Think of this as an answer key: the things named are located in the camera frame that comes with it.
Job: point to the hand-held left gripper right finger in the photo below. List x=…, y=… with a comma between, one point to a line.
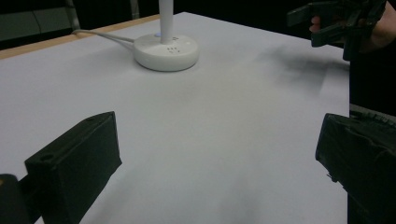
x=361, y=161

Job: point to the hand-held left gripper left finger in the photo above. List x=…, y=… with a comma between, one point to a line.
x=77, y=155

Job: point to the white lamp base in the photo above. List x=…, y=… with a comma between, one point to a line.
x=166, y=49

